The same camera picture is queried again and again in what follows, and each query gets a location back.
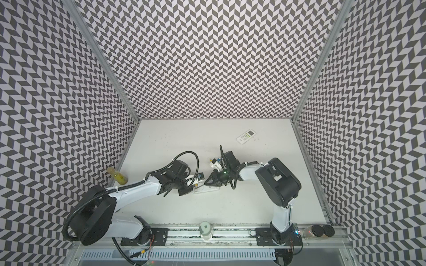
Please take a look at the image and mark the white remote control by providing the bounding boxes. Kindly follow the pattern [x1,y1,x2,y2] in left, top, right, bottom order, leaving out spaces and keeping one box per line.
[236,130,256,145]
[193,185,220,195]

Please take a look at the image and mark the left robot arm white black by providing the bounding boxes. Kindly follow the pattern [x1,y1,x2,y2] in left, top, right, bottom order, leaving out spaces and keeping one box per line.
[62,151,200,246]

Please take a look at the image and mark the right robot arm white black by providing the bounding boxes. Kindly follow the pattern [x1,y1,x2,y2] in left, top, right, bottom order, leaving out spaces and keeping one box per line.
[204,147,302,246]

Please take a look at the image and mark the black round cap inner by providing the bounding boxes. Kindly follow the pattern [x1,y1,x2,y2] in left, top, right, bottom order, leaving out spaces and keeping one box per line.
[311,225,324,237]

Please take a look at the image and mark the black round cap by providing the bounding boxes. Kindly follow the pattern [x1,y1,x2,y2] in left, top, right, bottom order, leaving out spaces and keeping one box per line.
[322,225,336,238]
[311,225,324,237]

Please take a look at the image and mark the black round cap outer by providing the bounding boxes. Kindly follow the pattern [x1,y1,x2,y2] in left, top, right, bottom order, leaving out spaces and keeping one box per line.
[322,225,336,238]

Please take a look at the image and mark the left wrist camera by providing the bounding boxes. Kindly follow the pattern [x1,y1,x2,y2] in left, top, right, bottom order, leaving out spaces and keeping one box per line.
[185,172,205,187]

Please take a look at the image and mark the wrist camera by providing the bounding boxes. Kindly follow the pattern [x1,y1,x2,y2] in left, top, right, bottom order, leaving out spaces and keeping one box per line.
[185,172,205,187]
[210,158,224,172]

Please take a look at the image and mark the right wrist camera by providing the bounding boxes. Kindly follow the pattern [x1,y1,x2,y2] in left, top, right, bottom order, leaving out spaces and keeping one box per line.
[210,158,224,172]

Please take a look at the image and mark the white green cylinder on rail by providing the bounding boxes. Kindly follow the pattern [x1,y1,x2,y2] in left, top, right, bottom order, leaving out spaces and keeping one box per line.
[199,221,214,241]

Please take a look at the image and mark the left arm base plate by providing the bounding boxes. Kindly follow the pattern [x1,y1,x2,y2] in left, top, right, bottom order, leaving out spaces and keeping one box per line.
[120,228,169,247]

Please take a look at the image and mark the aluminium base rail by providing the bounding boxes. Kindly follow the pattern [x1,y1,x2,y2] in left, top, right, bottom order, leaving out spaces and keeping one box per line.
[152,224,353,250]

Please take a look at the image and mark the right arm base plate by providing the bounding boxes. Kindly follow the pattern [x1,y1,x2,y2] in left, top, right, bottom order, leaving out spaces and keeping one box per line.
[255,226,303,247]

